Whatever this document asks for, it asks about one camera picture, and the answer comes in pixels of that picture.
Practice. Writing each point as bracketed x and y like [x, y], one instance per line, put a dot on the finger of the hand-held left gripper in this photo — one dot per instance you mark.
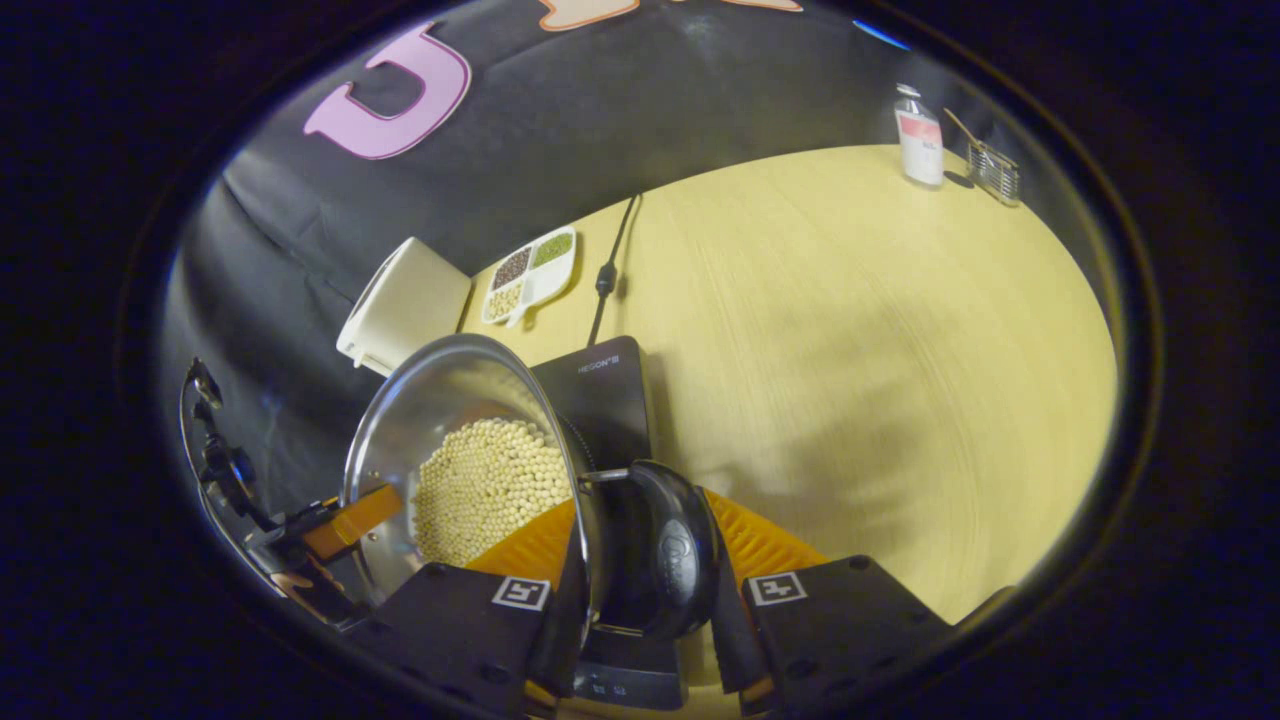
[355, 520]

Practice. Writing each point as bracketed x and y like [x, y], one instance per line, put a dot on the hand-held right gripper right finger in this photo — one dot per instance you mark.
[730, 650]

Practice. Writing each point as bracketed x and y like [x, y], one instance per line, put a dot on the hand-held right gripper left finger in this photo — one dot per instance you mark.
[450, 630]

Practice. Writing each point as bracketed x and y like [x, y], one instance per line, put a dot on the steel pot with beans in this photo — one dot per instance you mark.
[480, 480]

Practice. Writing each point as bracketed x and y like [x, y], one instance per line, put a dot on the black induction cooktop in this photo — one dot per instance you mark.
[610, 400]

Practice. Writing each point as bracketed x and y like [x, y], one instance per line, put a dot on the white toaster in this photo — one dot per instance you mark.
[405, 305]

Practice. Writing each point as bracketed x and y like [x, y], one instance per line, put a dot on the white divided dish with beans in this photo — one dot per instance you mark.
[530, 275]

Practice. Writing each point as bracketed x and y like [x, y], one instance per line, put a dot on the black backdrop cloth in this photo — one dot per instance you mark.
[560, 110]

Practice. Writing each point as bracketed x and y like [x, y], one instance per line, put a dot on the clear bottle with pink label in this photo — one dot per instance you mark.
[920, 140]

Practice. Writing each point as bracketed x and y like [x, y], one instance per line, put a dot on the wooden stick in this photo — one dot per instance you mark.
[962, 127]

